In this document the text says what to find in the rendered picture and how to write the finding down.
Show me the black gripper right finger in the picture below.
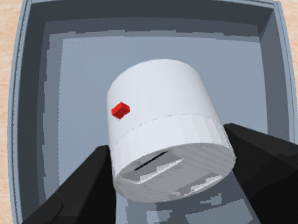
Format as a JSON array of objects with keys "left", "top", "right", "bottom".
[{"left": 223, "top": 124, "right": 298, "bottom": 224}]

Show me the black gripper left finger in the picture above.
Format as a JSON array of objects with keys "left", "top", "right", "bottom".
[{"left": 21, "top": 144, "right": 117, "bottom": 224}]

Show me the white cylinder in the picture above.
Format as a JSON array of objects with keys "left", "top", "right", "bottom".
[{"left": 106, "top": 59, "right": 235, "bottom": 202}]

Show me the grey tray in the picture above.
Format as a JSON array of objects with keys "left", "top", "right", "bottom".
[{"left": 7, "top": 0, "right": 298, "bottom": 224}]

